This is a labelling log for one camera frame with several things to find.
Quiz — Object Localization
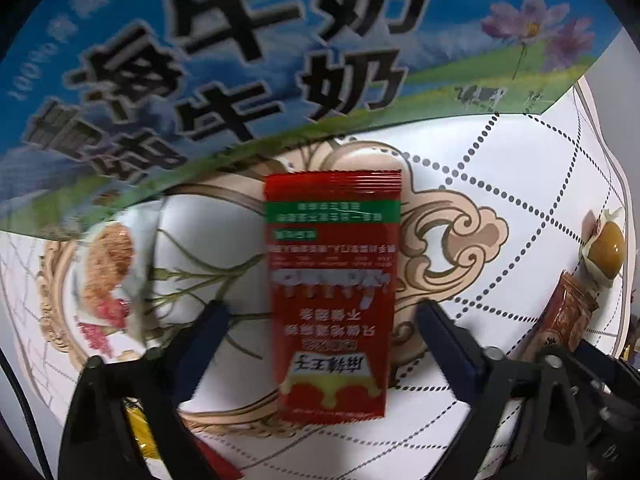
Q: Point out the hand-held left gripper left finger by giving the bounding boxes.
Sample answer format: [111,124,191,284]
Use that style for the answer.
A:
[60,300,232,480]

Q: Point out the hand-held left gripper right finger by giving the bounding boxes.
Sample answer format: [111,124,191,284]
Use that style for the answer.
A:
[416,299,601,480]

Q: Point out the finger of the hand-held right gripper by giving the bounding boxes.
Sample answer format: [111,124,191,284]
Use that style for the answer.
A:
[572,345,640,480]

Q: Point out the red sauce packet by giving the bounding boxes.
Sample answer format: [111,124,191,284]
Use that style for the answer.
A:
[263,169,404,419]

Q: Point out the printed cardboard box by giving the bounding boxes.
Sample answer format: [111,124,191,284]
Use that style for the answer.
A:
[0,0,628,233]

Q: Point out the brown snack packet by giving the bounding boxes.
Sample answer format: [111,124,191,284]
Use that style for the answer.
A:
[539,270,599,358]

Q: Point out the yellow snack packet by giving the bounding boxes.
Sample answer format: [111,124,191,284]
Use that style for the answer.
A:
[125,404,162,467]

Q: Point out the red triangular packet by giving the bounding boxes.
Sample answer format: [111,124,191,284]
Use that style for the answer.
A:
[194,437,247,480]

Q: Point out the white food picture packet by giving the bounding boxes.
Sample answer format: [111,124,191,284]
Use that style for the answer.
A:
[74,199,167,357]

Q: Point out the braised egg packet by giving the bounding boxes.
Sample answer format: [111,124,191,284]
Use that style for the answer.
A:
[580,207,627,288]

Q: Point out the white quilted floral blanket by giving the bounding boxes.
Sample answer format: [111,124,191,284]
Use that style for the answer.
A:
[0,30,632,480]

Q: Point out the black cable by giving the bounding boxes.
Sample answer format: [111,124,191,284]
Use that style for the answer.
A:
[0,347,53,480]

